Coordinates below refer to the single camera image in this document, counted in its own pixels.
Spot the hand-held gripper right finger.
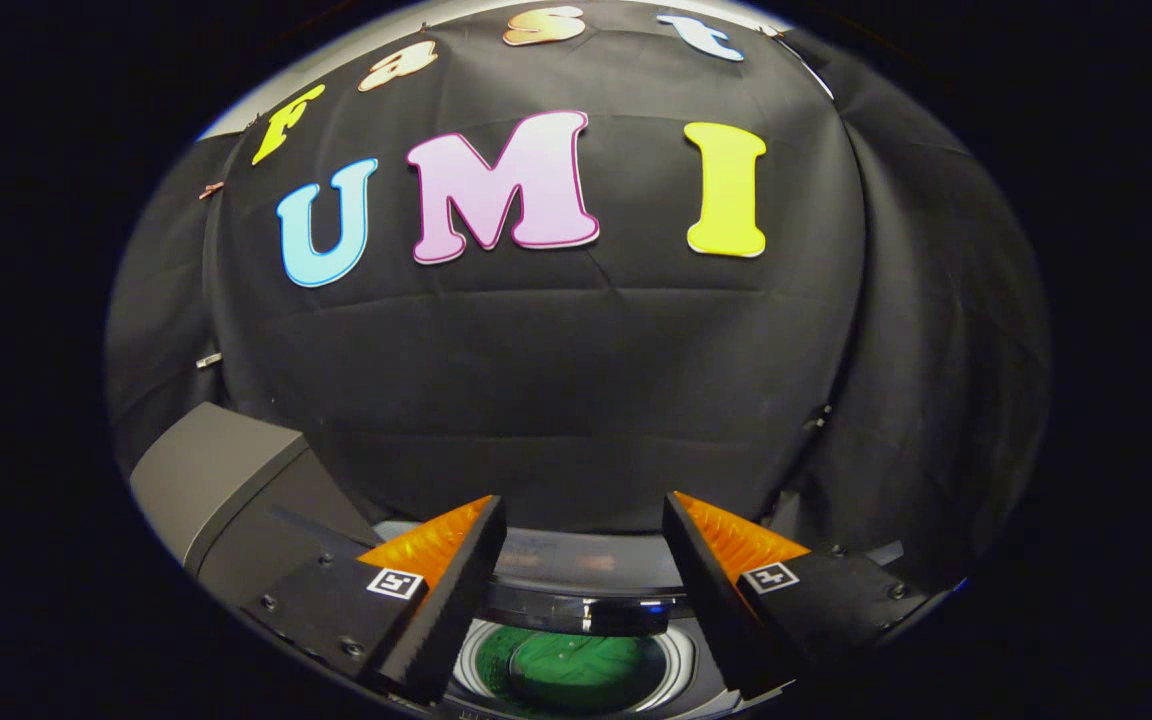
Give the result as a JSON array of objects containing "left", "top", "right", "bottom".
[{"left": 661, "top": 490, "right": 933, "bottom": 701}]

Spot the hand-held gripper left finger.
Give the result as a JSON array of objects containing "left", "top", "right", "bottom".
[{"left": 241, "top": 493, "right": 509, "bottom": 706}]

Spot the grey washing machine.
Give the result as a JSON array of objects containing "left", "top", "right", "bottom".
[{"left": 376, "top": 520, "right": 912, "bottom": 720}]

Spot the green polo shirt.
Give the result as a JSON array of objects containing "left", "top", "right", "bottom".
[{"left": 479, "top": 624, "right": 669, "bottom": 714}]

